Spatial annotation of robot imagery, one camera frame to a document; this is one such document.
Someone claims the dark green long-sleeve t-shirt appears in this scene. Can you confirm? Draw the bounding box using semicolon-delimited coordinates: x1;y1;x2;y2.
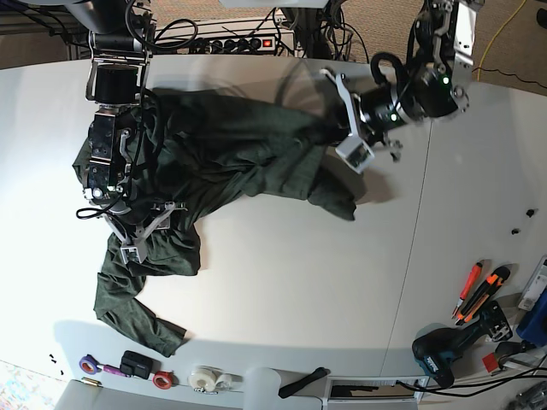
94;89;356;357

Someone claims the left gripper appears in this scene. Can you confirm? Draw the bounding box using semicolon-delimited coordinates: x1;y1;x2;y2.
320;67;402;162

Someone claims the black action camera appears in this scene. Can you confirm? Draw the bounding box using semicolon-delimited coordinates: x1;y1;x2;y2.
120;350;154;379

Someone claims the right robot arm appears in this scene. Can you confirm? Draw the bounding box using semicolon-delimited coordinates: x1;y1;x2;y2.
67;1;198;258

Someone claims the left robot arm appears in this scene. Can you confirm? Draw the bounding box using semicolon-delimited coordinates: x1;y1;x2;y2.
321;1;484;173

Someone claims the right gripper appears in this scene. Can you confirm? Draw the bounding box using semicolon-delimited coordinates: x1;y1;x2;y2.
102;201;187;249

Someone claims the black strap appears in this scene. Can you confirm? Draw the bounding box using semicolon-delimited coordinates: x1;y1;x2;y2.
278;366;329;400

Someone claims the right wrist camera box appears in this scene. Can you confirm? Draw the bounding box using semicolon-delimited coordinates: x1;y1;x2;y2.
120;243;147;265

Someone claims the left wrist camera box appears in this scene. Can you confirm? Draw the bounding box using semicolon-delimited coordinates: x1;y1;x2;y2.
335;134;375;174

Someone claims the blue box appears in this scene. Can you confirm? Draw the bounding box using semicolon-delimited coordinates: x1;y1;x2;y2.
516;291;547;348

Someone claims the red tape roll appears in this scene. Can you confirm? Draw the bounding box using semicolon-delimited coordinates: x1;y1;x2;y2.
152;372;174;390

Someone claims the purple tape roll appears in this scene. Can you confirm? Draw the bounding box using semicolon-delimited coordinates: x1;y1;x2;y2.
79;354;100;375

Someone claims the purple marker pen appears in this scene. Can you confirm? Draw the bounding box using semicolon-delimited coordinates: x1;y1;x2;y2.
98;365;129;378

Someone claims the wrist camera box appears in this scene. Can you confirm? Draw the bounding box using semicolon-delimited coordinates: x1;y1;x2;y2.
335;134;375;174
120;243;147;265

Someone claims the teal black cordless drill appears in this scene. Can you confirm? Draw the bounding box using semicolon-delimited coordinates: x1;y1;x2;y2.
412;301;513;389

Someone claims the black power strip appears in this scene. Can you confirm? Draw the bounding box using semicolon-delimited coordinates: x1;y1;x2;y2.
188;37;277;56

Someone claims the yellow cable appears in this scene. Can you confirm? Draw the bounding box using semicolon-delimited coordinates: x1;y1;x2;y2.
477;0;529;80

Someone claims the clear tape roll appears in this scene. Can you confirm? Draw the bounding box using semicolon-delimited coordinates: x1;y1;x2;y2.
187;366;217;392
215;373;243;391

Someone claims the orange black utility knife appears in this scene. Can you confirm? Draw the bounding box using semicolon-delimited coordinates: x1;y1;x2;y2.
455;266;510;326

